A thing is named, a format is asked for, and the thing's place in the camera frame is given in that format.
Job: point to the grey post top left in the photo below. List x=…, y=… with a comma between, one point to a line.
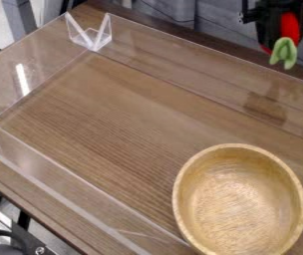
x=20, y=17

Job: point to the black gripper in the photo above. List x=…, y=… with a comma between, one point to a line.
x=264, y=13

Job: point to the clear acrylic tray walls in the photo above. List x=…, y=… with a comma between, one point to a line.
x=108, y=104

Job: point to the wooden bowl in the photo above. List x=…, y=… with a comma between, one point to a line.
x=238, y=202

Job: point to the red plush strawberry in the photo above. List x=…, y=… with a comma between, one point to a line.
x=285, y=51

